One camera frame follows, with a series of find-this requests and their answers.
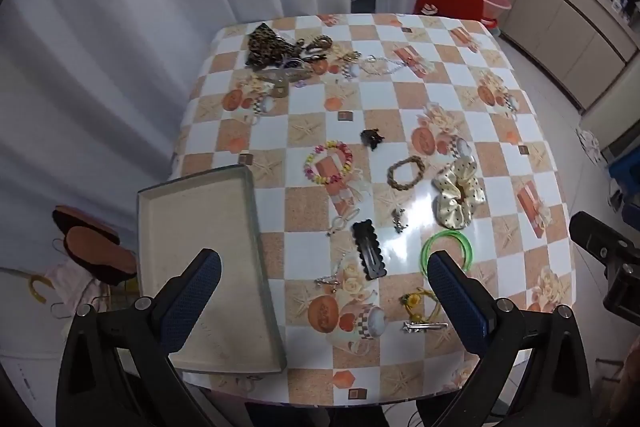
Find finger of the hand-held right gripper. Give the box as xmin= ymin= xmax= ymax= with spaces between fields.
xmin=569 ymin=211 xmax=640 ymax=269

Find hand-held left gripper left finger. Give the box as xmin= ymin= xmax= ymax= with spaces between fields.
xmin=55 ymin=248 xmax=222 ymax=427

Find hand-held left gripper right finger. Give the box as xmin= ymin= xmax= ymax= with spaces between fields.
xmin=428 ymin=250 xmax=597 ymax=427

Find beige rectangular tray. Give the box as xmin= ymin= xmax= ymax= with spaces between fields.
xmin=136 ymin=165 xmax=289 ymax=376

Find green plastic bangle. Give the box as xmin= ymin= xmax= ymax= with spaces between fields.
xmin=420 ymin=229 xmax=474 ymax=278

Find cream polka-dot scrunchie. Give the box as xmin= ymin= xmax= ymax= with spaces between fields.
xmin=432 ymin=158 xmax=487 ymax=229

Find colourful beaded bracelet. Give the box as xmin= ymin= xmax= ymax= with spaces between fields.
xmin=303 ymin=141 xmax=355 ymax=186

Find small black claw clip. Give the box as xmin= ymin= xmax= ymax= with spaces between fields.
xmin=360 ymin=128 xmax=386 ymax=152

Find silver alligator hair clip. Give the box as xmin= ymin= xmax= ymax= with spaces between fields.
xmin=402 ymin=320 xmax=449 ymax=334

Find blue stool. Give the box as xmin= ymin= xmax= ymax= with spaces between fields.
xmin=607 ymin=151 xmax=640 ymax=208

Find white patterned cloth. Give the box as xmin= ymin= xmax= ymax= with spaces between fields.
xmin=577 ymin=127 xmax=602 ymax=164

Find black scalloped snap hair clip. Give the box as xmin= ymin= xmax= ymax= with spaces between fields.
xmin=351 ymin=219 xmax=390 ymax=281

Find brown fuzzy slippers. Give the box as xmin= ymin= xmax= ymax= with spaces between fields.
xmin=52 ymin=205 xmax=139 ymax=286

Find pink cloth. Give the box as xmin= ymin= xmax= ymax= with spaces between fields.
xmin=49 ymin=261 xmax=108 ymax=315

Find yellow hanger hook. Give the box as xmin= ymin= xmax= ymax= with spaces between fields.
xmin=27 ymin=274 xmax=54 ymax=306

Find checkered tablecloth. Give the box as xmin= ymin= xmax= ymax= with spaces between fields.
xmin=167 ymin=13 xmax=578 ymax=408

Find beige kitchen cabinet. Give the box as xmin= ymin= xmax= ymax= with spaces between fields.
xmin=481 ymin=0 xmax=640 ymax=150

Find beige large hair clip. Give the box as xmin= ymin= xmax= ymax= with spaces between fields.
xmin=259 ymin=66 xmax=312 ymax=98

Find leopard print scrunchie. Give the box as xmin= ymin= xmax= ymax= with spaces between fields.
xmin=244 ymin=23 xmax=297 ymax=71

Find yellow flower hair tie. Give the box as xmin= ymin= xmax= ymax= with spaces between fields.
xmin=399 ymin=287 xmax=446 ymax=323

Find brown braided hair tie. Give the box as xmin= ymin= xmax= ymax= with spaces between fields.
xmin=387 ymin=155 xmax=427 ymax=190

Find gold chain bracelet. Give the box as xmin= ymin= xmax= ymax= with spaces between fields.
xmin=332 ymin=51 xmax=362 ymax=80

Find brown twisted hair tie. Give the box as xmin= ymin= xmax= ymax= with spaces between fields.
xmin=299 ymin=35 xmax=334 ymax=54

